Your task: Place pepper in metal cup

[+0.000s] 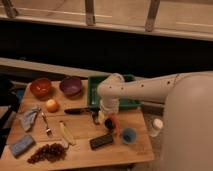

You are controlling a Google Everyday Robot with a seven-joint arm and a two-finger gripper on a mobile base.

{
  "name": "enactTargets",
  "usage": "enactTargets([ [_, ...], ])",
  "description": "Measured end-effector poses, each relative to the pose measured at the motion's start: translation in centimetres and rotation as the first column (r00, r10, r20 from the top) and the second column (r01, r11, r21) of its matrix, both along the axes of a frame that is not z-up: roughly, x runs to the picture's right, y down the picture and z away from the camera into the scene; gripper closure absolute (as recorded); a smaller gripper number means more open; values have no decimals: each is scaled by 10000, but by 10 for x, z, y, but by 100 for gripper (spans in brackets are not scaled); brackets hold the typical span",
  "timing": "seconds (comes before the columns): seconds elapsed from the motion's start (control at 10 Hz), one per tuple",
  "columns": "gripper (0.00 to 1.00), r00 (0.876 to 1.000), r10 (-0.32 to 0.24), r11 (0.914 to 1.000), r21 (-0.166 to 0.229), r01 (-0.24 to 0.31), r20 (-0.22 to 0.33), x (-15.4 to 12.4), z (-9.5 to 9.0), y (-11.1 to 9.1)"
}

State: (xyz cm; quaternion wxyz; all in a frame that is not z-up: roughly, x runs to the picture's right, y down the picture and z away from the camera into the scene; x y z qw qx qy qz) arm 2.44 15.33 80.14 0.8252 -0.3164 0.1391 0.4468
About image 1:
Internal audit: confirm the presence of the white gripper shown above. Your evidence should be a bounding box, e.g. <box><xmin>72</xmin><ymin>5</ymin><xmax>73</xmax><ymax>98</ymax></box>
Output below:
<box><xmin>98</xmin><ymin>99</ymin><xmax>121</xmax><ymax>136</ymax></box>

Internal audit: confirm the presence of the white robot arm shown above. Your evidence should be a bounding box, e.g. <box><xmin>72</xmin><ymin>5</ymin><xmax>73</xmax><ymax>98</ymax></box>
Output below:
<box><xmin>97</xmin><ymin>71</ymin><xmax>213</xmax><ymax>171</ymax></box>

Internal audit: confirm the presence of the blue cup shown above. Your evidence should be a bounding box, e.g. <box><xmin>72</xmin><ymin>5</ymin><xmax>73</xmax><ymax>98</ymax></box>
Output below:
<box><xmin>121</xmin><ymin>128</ymin><xmax>137</xmax><ymax>144</ymax></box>

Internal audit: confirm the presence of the yellow pepper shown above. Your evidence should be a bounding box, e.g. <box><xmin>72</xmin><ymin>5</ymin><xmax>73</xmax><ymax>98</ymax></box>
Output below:
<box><xmin>60</xmin><ymin>121</ymin><xmax>76</xmax><ymax>145</ymax></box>

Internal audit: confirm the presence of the black rectangular block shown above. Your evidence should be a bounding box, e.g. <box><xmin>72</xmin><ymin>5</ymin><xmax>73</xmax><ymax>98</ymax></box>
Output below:
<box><xmin>89</xmin><ymin>134</ymin><xmax>113</xmax><ymax>150</ymax></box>

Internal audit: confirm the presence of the green tray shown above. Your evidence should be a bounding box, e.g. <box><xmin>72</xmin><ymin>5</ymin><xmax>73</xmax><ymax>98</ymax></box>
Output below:
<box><xmin>87</xmin><ymin>75</ymin><xmax>140</xmax><ymax>110</ymax></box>

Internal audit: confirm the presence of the purple bowl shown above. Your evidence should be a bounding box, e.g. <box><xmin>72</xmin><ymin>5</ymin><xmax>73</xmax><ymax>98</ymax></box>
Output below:
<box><xmin>59</xmin><ymin>77</ymin><xmax>83</xmax><ymax>96</ymax></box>

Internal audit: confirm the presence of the wooden cutting board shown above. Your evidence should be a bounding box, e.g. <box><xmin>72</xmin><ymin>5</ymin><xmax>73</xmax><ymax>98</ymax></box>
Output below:
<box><xmin>0</xmin><ymin>81</ymin><xmax>154</xmax><ymax>171</ymax></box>

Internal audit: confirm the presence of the orange apple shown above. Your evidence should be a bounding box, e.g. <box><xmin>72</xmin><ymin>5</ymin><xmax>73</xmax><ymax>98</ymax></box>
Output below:
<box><xmin>45</xmin><ymin>99</ymin><xmax>59</xmax><ymax>113</ymax></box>

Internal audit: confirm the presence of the metal fork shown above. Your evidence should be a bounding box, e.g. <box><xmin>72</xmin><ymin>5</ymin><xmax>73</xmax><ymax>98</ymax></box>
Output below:
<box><xmin>41</xmin><ymin>112</ymin><xmax>52</xmax><ymax>136</ymax></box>

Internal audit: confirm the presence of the bunch of dark grapes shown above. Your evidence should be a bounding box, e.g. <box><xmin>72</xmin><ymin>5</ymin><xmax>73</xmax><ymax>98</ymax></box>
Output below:
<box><xmin>27</xmin><ymin>143</ymin><xmax>66</xmax><ymax>164</ymax></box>

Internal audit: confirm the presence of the red bowl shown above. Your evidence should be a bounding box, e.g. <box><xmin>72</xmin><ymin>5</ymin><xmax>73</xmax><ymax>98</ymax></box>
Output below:
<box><xmin>30</xmin><ymin>78</ymin><xmax>53</xmax><ymax>98</ymax></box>

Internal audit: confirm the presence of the grey cloth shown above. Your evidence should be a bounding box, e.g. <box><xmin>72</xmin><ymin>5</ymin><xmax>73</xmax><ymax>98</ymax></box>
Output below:
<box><xmin>19</xmin><ymin>106</ymin><xmax>41</xmax><ymax>132</ymax></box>

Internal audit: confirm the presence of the blue sponge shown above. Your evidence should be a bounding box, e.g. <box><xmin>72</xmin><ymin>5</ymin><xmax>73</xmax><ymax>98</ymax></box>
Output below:
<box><xmin>9</xmin><ymin>135</ymin><xmax>35</xmax><ymax>157</ymax></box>

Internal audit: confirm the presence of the black handled knife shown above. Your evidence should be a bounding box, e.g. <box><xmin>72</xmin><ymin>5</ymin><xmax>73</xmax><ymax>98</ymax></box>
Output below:
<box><xmin>64</xmin><ymin>107</ymin><xmax>99</xmax><ymax>115</ymax></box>

